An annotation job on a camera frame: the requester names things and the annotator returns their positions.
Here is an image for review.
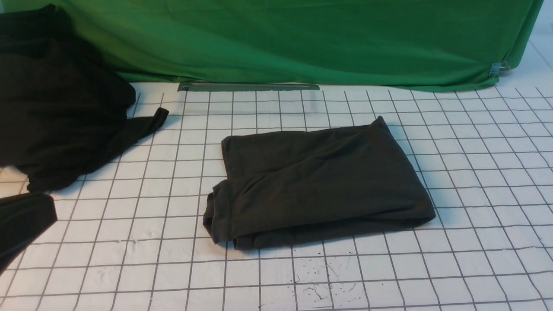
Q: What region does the gray long sleeve shirt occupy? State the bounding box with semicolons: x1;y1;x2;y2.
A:
202;116;436;251

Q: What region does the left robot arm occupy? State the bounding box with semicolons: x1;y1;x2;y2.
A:
0;193;57;274

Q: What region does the white grid table mat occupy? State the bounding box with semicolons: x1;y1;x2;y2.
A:
0;82;553;311

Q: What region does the green backdrop cloth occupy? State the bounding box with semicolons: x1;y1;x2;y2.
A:
1;0;543;92

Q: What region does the black clothes pile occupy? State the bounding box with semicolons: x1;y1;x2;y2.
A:
0;4;168;192

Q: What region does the metal binder clip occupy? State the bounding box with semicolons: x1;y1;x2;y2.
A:
489;61;511;77

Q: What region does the gray metal rail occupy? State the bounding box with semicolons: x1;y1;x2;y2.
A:
178;81;320;92

